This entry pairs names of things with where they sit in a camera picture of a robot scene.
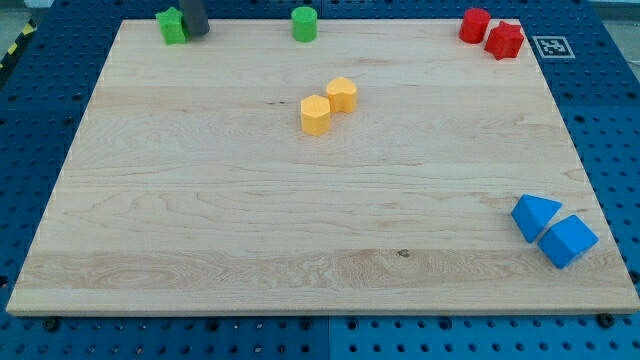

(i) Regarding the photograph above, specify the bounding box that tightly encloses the black bolt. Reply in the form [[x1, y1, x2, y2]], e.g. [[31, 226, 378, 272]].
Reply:
[[41, 317, 60, 333], [596, 313, 616, 329]]

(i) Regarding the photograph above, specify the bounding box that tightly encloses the red cylinder block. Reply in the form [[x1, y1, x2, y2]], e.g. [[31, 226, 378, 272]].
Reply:
[[458, 8, 491, 44]]

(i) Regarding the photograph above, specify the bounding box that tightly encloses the blue triangle block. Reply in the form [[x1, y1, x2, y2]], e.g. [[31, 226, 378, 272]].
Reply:
[[511, 194, 562, 243]]

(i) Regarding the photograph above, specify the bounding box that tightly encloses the white fiducial marker tag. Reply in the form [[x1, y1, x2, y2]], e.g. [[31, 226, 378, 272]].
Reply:
[[532, 35, 575, 59]]

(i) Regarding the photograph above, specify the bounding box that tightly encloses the green star block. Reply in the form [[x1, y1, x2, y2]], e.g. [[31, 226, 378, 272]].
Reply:
[[155, 7, 189, 45]]

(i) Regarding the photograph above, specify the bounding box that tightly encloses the yellow heart block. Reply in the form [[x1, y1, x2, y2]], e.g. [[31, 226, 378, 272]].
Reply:
[[326, 77, 358, 113]]

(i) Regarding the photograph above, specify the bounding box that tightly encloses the black bolt front left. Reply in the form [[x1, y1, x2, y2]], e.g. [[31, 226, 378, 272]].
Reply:
[[41, 317, 60, 333]]

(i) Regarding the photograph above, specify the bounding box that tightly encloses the red star block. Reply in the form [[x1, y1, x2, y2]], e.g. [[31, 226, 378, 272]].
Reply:
[[484, 21, 524, 60]]

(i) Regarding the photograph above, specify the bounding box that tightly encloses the green cylinder block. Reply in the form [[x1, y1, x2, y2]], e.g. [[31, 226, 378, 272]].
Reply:
[[291, 6, 318, 42]]

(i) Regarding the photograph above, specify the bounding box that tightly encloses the yellow hexagon block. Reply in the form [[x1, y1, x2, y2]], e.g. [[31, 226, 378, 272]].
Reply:
[[300, 95, 331, 136]]

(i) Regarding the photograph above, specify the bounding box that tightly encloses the black bolt front right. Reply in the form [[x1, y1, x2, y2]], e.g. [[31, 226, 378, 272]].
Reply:
[[596, 313, 616, 329]]

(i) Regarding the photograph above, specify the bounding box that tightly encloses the blue cube block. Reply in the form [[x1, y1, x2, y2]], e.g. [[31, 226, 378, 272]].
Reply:
[[537, 215, 599, 269]]

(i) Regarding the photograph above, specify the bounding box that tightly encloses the wooden board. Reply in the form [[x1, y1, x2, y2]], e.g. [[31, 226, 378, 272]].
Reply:
[[7, 19, 639, 317]]

